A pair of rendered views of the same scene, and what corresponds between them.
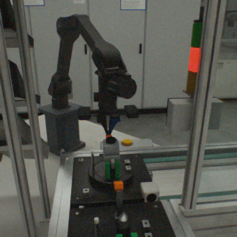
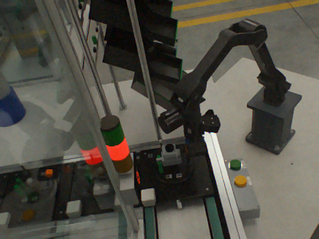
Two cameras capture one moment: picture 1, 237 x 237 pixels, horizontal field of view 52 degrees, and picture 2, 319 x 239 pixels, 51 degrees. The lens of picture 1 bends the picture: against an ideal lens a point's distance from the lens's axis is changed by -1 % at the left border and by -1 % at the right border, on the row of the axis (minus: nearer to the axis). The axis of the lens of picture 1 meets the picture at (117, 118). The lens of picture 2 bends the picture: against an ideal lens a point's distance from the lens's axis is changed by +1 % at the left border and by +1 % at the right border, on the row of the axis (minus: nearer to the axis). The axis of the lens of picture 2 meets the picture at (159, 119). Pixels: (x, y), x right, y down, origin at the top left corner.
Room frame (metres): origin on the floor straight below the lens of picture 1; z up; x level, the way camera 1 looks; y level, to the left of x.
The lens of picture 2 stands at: (0.75, -0.72, 1.91)
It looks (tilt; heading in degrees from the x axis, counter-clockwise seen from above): 43 degrees down; 100
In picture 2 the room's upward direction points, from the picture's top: 12 degrees counter-clockwise
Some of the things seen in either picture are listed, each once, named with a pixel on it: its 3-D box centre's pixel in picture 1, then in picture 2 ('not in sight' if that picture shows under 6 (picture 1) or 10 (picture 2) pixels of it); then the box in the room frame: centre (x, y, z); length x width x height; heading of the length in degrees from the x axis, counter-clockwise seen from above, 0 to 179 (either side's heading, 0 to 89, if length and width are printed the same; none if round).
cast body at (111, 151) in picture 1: (111, 150); (167, 154); (0.62, 0.02, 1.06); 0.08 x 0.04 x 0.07; 8
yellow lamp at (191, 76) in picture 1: (198, 81); (121, 159); (0.54, -0.18, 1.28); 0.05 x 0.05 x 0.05
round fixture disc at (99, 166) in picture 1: (111, 171); (174, 168); (0.63, 0.02, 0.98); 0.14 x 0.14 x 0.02
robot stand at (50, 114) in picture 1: (62, 127); (272, 119); (1.02, 0.25, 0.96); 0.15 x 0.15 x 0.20; 51
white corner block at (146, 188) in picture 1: (149, 192); (148, 197); (0.55, -0.09, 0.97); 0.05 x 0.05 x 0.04; 7
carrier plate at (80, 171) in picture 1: (111, 177); (174, 171); (0.63, 0.02, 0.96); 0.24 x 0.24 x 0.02; 7
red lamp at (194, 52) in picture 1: (201, 59); (117, 145); (0.54, -0.18, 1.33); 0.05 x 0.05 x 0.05
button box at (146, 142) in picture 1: (127, 150); (240, 186); (0.86, -0.04, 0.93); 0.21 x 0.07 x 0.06; 97
